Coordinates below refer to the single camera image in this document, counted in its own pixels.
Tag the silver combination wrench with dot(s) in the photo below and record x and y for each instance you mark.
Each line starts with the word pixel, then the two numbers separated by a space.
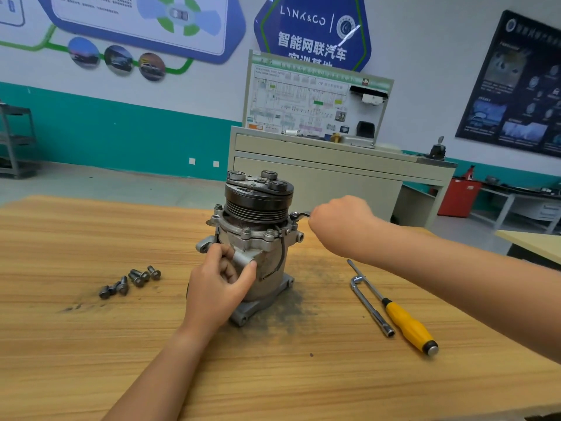
pixel 300 215

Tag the blue hexagon wall sign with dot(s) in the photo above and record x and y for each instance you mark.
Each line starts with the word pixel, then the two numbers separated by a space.
pixel 309 26

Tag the small black device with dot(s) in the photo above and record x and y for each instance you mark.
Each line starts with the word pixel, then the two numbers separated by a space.
pixel 437 150

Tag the person's right forearm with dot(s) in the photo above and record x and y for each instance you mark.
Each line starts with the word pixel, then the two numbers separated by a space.
pixel 478 285

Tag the round photo wall decal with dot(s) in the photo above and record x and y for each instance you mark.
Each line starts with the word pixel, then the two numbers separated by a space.
pixel 118 59
pixel 152 66
pixel 84 52

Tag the person's right hand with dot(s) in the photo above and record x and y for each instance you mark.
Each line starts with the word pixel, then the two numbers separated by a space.
pixel 346 228

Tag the dark wall poster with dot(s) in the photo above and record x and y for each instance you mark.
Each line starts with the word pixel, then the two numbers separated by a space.
pixel 513 83

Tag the person's left forearm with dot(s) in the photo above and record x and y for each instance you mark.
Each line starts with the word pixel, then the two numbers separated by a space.
pixel 153 381

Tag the blue rounded infographic panel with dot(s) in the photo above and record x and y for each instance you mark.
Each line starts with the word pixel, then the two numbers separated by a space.
pixel 114 17

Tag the grey metal compressor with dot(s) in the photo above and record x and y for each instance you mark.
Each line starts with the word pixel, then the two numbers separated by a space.
pixel 252 232

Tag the wooden side table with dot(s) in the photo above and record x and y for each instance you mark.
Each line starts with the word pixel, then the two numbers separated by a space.
pixel 535 245

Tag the red cabinet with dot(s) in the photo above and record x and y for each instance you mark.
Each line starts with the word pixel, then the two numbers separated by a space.
pixel 460 195

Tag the grey metal shelf cart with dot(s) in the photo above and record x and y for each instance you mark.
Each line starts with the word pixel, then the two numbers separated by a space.
pixel 17 144

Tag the person's left hand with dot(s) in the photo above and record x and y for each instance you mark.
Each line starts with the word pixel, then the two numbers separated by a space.
pixel 212 293

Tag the beige workbench cabinet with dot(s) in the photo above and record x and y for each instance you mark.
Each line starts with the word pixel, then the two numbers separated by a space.
pixel 280 162

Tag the silver L-shaped socket wrench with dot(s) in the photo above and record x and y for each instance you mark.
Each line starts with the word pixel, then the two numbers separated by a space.
pixel 373 307

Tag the white wiring display board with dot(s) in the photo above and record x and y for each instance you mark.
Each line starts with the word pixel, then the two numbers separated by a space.
pixel 289 100

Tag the white infographic wall panel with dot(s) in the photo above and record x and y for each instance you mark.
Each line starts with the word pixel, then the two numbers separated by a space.
pixel 10 8

